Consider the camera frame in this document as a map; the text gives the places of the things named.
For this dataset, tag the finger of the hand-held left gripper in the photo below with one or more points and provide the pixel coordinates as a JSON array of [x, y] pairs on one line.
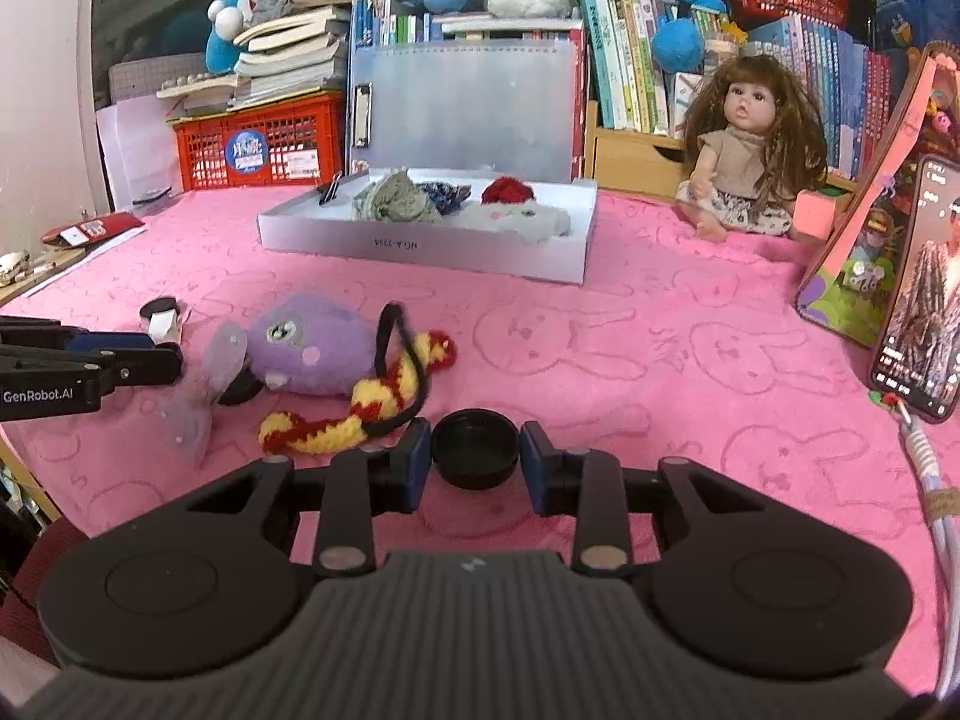
[[112, 343], [142, 367]]

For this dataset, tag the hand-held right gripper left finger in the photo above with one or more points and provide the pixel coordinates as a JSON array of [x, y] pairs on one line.
[[418, 465]]

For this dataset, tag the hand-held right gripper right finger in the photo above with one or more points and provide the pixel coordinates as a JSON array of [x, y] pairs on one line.
[[534, 469]]

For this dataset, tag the small white case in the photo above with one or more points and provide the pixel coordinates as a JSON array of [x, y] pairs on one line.
[[165, 328]]

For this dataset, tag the black round lid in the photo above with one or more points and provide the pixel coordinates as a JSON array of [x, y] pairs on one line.
[[157, 306], [475, 450]]

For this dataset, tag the lilac tulle bow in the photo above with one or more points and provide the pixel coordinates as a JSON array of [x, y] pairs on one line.
[[199, 397]]

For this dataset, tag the purple plush toy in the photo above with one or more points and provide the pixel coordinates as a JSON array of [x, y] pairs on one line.
[[322, 352]]

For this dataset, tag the silver cardboard box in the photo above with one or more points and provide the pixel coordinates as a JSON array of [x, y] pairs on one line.
[[420, 247]]

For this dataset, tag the green plaid doll dress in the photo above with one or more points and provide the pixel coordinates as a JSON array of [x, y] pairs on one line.
[[397, 199]]

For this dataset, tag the navy embroidered cloth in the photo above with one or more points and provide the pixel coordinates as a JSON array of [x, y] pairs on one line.
[[450, 195]]

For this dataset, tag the red crochet hat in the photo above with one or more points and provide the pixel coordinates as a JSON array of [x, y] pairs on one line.
[[506, 189]]

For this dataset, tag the wooden board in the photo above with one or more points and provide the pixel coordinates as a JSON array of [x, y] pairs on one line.
[[52, 266]]

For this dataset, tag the red booklet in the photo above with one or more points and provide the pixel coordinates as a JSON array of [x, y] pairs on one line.
[[97, 229]]

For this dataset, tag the pink printed blanket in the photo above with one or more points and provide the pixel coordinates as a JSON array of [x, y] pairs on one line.
[[637, 360]]

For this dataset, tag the leaning white paper sheets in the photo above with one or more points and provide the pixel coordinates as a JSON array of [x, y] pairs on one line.
[[135, 157]]

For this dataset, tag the red plastic crate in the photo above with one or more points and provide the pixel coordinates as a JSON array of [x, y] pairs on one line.
[[202, 150]]

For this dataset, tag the black binder clip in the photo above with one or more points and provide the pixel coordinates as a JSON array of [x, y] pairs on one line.
[[330, 189]]

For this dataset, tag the grey grid cutting mat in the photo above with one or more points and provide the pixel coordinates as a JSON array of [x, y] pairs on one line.
[[142, 82]]

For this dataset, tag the blue white cat plush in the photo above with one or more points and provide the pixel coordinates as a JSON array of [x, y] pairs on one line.
[[225, 37]]

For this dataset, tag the wooden drawer box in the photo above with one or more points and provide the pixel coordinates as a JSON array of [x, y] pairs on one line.
[[630, 157]]

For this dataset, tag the stack of worn books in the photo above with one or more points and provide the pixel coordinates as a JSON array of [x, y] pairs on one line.
[[292, 52]]

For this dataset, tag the translucent plastic clipboard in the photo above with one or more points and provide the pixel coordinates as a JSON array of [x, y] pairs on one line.
[[465, 105]]

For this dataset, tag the grey cloth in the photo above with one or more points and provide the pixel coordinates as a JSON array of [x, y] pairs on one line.
[[274, 6]]

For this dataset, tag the brown haired baby doll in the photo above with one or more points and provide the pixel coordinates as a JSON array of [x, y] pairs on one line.
[[742, 157]]

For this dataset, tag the small pink box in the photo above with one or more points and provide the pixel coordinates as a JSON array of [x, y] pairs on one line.
[[814, 216]]

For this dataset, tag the pink cardboard playhouse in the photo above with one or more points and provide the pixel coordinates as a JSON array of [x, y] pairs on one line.
[[862, 255]]

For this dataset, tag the row of white green books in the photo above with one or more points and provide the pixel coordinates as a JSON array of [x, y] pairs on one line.
[[626, 67]]

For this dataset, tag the smartphone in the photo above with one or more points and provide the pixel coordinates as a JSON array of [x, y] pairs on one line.
[[922, 292]]

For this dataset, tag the row of thin paperback books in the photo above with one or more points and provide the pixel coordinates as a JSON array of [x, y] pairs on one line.
[[405, 26]]

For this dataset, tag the row of blue spined books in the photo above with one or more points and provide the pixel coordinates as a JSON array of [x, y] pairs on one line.
[[817, 82]]

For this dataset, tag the blue cardboard box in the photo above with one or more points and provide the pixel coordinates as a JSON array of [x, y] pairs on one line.
[[911, 7]]

